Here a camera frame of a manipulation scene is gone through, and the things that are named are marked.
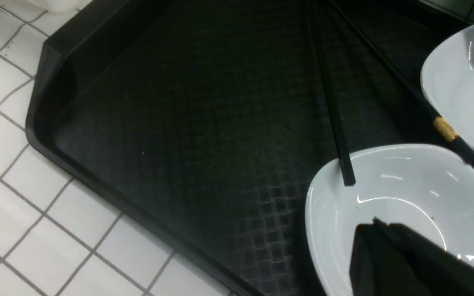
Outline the black plastic serving tray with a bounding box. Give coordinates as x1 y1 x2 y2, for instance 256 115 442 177
25 0 466 296

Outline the black chopstick with gold band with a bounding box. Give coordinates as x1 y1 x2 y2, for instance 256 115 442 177
329 0 474 164

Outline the pale blue square dish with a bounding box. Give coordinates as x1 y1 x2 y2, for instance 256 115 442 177
420 24 474 150
304 144 474 296

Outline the plain black chopstick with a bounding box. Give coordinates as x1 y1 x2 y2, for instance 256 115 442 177
306 0 356 187

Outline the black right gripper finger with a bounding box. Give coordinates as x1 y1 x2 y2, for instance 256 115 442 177
349 219 474 296

